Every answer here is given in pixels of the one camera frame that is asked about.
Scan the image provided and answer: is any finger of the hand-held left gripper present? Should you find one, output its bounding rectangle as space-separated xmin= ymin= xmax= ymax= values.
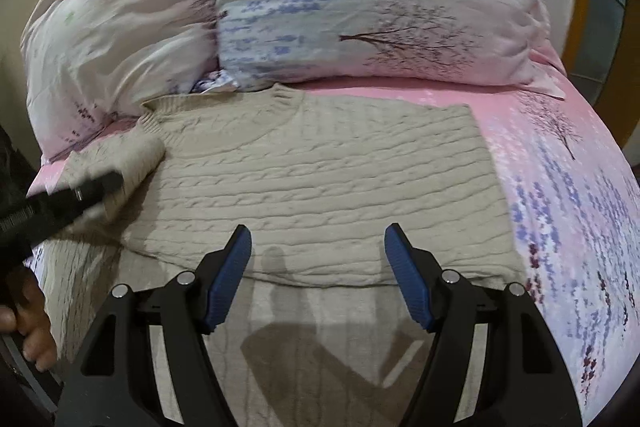
xmin=44 ymin=171 xmax=124 ymax=214

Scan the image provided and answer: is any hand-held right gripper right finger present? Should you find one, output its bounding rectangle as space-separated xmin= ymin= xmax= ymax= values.
xmin=384 ymin=223 xmax=583 ymax=427

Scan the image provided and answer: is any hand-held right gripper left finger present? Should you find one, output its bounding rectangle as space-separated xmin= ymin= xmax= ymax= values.
xmin=54 ymin=224 xmax=252 ymax=427

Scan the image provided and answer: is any beige cable knit sweater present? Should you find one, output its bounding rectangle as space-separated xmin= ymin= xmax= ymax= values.
xmin=30 ymin=84 xmax=528 ymax=427

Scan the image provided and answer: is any person's left hand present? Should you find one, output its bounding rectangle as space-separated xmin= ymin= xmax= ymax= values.
xmin=0 ymin=266 xmax=59 ymax=371

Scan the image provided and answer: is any pale pink floral pillow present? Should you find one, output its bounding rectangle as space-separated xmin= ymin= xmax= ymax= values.
xmin=20 ymin=0 xmax=222 ymax=160

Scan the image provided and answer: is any pink floral bed sheet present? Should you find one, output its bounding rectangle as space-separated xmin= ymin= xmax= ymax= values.
xmin=25 ymin=47 xmax=640 ymax=427

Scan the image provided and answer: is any wooden framed glass door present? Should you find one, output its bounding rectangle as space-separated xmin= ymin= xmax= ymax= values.
xmin=560 ymin=0 xmax=640 ymax=148

